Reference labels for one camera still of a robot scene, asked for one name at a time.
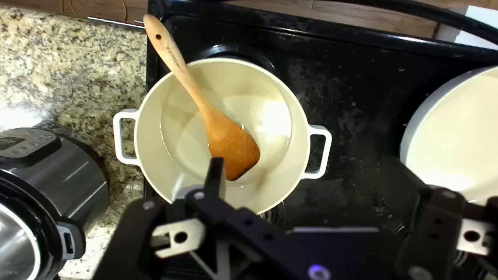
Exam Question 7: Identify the wooden spoon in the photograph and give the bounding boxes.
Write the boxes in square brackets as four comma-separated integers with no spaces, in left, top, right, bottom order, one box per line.
[142,12,261,182]

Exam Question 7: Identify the stainless steel pot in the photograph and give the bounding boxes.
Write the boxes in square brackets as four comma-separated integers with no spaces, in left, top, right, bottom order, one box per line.
[0,126,110,280]

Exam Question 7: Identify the white pot with handles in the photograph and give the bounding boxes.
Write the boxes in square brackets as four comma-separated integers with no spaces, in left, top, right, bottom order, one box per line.
[112,56,333,216]

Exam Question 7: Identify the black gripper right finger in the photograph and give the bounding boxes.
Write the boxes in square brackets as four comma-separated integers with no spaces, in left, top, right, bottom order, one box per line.
[398,185,498,280]

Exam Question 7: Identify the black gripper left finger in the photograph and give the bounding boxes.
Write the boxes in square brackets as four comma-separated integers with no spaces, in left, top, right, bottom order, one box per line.
[98,155,324,280]

